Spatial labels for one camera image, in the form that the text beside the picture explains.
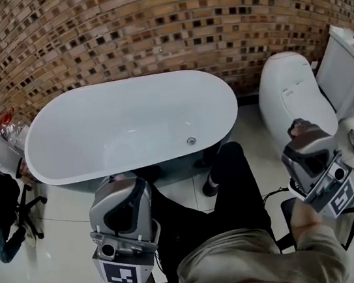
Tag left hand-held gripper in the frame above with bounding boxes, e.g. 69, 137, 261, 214
80, 170, 170, 283

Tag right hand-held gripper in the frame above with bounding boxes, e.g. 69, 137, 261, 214
275, 111, 354, 227

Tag person's right forearm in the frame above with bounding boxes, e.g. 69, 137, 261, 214
286, 196, 328, 246

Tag white oval bathtub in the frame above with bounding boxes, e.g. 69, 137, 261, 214
15, 62, 248, 203

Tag white toilet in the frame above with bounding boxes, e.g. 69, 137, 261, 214
251, 45, 343, 158

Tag white cabinet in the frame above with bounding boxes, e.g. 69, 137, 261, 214
308, 21, 354, 124

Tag person's dark shoe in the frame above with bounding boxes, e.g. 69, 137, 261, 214
199, 170, 222, 200

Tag person's black trousers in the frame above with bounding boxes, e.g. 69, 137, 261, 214
132, 137, 280, 283

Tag person's grey shirt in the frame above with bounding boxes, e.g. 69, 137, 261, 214
113, 213, 352, 283

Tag pack of clear plastic bottles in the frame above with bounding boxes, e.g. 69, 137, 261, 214
0, 106, 36, 155

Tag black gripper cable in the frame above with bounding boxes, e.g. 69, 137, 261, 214
260, 185, 293, 206

